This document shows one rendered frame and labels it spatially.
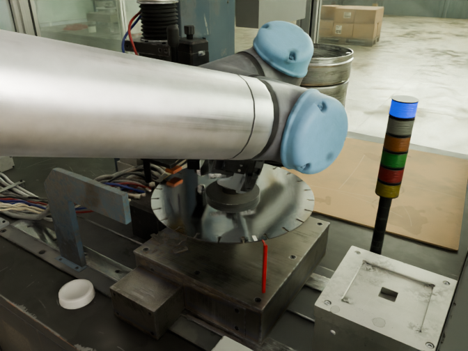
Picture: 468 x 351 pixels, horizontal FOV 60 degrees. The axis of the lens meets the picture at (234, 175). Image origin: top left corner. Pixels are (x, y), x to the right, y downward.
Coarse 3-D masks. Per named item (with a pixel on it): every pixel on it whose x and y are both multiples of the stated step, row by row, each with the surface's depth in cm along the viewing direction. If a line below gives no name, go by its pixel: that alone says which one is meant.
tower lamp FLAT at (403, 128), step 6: (390, 120) 73; (396, 120) 72; (402, 120) 71; (408, 120) 71; (390, 126) 73; (396, 126) 72; (402, 126) 72; (408, 126) 72; (390, 132) 74; (396, 132) 73; (402, 132) 72; (408, 132) 72
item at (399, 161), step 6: (384, 150) 76; (384, 156) 76; (390, 156) 75; (396, 156) 74; (402, 156) 74; (384, 162) 76; (390, 162) 75; (396, 162) 75; (402, 162) 75; (390, 168) 76; (396, 168) 75; (402, 168) 76
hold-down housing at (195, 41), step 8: (192, 32) 70; (184, 40) 70; (192, 40) 70; (200, 40) 70; (184, 48) 70; (192, 48) 69; (200, 48) 70; (184, 56) 71; (192, 56) 70; (200, 56) 71; (208, 56) 72; (192, 64) 70; (200, 64) 71
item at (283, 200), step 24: (264, 168) 95; (168, 192) 84; (192, 192) 84; (264, 192) 84; (288, 192) 84; (312, 192) 84; (168, 216) 76; (192, 216) 76; (216, 216) 76; (240, 216) 76; (264, 216) 76; (288, 216) 76; (216, 240) 69; (240, 240) 69
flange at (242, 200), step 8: (216, 184) 85; (208, 192) 82; (216, 192) 82; (224, 192) 82; (232, 192) 81; (248, 192) 82; (256, 192) 82; (208, 200) 81; (216, 200) 80; (224, 200) 80; (232, 200) 80; (240, 200) 80; (248, 200) 80; (256, 200) 81
